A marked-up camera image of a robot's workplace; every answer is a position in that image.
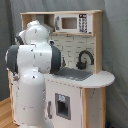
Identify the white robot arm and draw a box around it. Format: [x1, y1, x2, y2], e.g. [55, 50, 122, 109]
[5, 21, 61, 128]

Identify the wooden toy kitchen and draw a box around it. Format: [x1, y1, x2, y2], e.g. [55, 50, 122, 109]
[5, 10, 115, 128]

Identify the black toy faucet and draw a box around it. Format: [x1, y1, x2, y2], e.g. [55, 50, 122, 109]
[76, 50, 94, 70]

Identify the grey toy sink basin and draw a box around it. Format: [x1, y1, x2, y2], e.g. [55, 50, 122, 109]
[58, 68, 92, 81]

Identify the toy microwave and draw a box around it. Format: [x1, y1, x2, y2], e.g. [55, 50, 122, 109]
[55, 14, 92, 33]

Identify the grey toy range hood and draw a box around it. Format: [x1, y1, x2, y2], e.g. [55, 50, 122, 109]
[36, 15, 54, 33]

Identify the grey fabric backdrop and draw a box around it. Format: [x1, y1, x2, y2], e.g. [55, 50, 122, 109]
[0, 0, 128, 128]

